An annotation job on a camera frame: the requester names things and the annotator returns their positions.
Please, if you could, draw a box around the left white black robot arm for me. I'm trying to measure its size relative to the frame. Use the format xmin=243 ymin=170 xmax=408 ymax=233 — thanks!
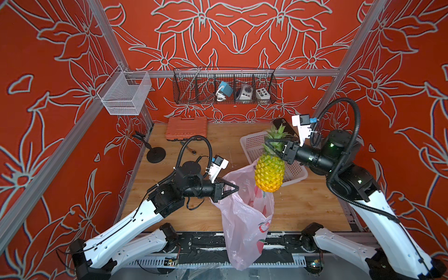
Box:
xmin=68 ymin=135 xmax=239 ymax=280

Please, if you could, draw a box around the blue white device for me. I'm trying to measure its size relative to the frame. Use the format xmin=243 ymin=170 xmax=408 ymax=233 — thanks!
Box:
xmin=215 ymin=81 xmax=233 ymax=102

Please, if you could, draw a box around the white plastic basket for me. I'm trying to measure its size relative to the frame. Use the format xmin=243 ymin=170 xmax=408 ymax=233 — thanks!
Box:
xmin=240 ymin=131 xmax=309 ymax=188

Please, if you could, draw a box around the black wire wall basket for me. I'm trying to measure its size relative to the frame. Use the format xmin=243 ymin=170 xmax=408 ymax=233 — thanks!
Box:
xmin=173 ymin=66 xmax=278 ymax=105

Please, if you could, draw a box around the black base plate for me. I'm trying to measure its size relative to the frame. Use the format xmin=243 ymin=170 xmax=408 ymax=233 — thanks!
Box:
xmin=145 ymin=231 xmax=333 ymax=266

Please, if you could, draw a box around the white button box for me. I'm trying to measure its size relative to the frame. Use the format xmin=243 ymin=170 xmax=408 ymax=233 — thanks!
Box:
xmin=255 ymin=87 xmax=271 ymax=104

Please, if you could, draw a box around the pink plastic bag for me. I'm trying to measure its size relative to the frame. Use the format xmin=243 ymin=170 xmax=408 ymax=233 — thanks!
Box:
xmin=213 ymin=162 xmax=275 ymax=271

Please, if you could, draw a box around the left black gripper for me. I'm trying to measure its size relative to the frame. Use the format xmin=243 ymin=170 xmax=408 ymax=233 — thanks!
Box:
xmin=183 ymin=177 xmax=240 ymax=205

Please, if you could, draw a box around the white knob device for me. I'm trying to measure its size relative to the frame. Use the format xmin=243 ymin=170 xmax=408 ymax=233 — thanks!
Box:
xmin=236 ymin=84 xmax=254 ymax=104

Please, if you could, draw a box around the orange tool case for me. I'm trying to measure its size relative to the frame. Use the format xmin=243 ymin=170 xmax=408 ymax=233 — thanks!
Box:
xmin=165 ymin=117 xmax=208 ymax=141

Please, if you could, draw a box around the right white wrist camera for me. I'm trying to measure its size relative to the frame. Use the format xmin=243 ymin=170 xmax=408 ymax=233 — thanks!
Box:
xmin=292 ymin=114 xmax=318 ymax=147

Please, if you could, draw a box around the clear wire wall basket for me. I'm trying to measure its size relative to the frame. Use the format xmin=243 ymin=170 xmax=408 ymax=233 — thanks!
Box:
xmin=97 ymin=70 xmax=152 ymax=116

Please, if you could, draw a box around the green handled screwdriver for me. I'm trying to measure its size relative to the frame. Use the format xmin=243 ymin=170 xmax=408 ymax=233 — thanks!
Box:
xmin=180 ymin=141 xmax=197 ymax=155

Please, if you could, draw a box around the left black round stand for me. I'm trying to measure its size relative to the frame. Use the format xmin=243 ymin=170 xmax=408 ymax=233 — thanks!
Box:
xmin=133 ymin=131 xmax=166 ymax=163

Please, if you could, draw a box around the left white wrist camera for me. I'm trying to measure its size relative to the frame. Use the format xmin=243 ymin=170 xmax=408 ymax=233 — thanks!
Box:
xmin=208 ymin=155 xmax=229 ymax=183

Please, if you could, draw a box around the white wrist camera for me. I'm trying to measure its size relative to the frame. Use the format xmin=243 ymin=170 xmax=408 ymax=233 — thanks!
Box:
xmin=208 ymin=155 xmax=229 ymax=183
xmin=292 ymin=114 xmax=318 ymax=147

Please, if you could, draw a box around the yellow pineapple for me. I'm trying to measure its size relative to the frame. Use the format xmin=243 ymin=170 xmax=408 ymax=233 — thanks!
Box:
xmin=254 ymin=126 xmax=290 ymax=193

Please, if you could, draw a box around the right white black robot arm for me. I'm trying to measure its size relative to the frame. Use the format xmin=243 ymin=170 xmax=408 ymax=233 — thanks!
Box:
xmin=265 ymin=98 xmax=447 ymax=280

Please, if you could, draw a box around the black box yellow label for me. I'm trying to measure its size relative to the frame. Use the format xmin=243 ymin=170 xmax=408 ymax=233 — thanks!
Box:
xmin=273 ymin=118 xmax=298 ymax=137

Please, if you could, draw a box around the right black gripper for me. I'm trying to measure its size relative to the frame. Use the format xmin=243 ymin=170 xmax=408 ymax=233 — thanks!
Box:
xmin=265 ymin=138 xmax=340 ymax=177

